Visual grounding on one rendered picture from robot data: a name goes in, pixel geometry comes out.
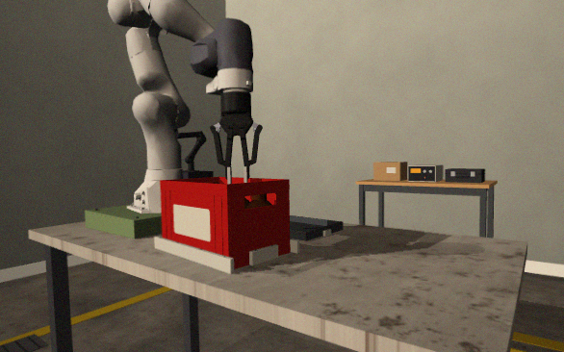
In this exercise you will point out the red plastic crate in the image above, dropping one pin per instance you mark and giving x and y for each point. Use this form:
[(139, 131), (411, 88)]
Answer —
[(212, 217)]

